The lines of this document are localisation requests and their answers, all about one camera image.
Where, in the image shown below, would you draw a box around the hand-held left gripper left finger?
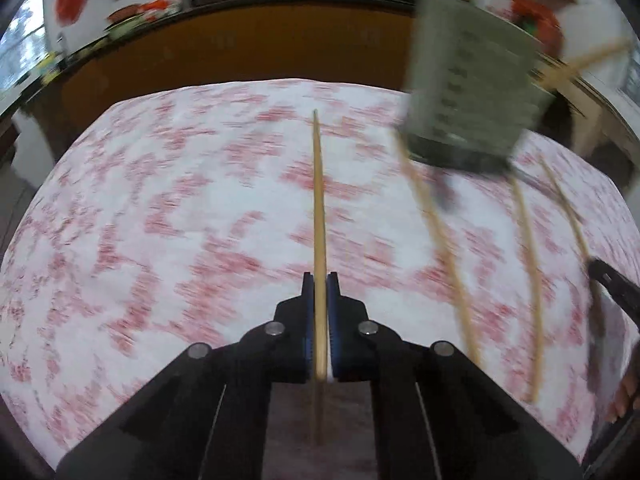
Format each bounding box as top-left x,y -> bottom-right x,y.
55,271 -> 316,480

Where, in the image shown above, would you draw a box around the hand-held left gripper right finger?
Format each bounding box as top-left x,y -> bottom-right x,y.
326,271 -> 586,480

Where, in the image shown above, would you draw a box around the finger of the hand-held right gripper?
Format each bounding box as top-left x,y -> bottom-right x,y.
587,257 -> 640,332

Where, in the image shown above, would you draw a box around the row of wooden chopsticks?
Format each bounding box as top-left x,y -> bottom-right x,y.
392,130 -> 603,403

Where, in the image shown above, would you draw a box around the green perforated utensil holder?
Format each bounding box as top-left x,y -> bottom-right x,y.
402,0 -> 553,175

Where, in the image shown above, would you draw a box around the person's right hand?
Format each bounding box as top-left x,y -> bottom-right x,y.
606,360 -> 635,425

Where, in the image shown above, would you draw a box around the red floral tablecloth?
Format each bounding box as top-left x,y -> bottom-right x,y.
0,77 -> 633,466

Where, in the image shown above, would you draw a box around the pale wooden side table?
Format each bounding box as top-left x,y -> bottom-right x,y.
535,60 -> 640,172

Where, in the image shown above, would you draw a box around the window with metal grille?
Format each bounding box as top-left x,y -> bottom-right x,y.
615,25 -> 640,107

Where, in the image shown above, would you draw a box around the wooden lower cabinets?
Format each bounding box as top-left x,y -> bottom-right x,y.
60,0 -> 421,107

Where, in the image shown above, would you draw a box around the red basin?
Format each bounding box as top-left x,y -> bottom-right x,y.
106,4 -> 143,23

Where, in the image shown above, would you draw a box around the hanging red plastic bag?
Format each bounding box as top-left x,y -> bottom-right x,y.
56,0 -> 93,26

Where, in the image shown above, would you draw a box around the barred window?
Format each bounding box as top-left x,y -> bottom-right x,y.
0,0 -> 47,107

